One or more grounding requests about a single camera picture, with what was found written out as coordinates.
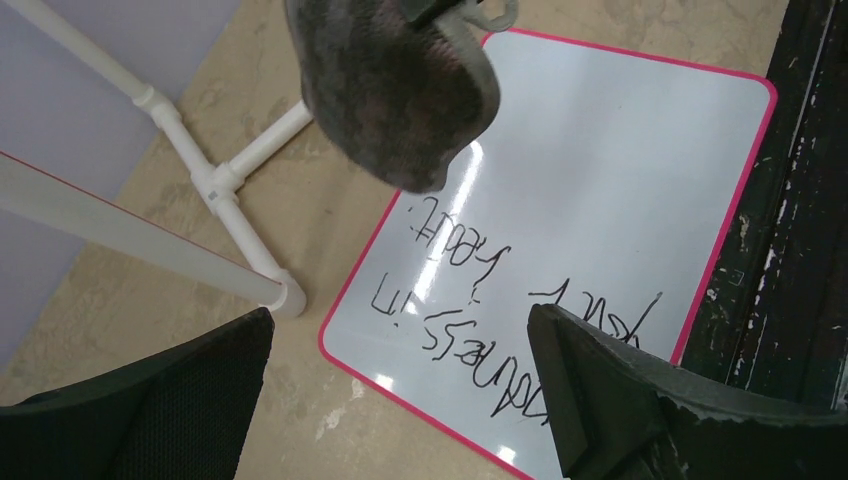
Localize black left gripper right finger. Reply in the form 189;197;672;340
527;304;847;479

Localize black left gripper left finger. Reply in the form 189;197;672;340
1;307;275;479

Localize silver sparkly scrub pad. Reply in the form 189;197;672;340
284;0;519;194

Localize pink framed whiteboard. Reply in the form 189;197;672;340
319;28;778;479

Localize white PVC pipe frame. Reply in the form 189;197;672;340
0;0;314;321

